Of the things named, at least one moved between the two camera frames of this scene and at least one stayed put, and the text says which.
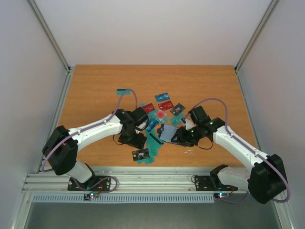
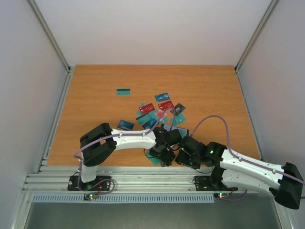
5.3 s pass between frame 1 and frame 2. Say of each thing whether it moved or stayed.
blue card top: stayed
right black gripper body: moved
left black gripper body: moved
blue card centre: stayed
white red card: stayed
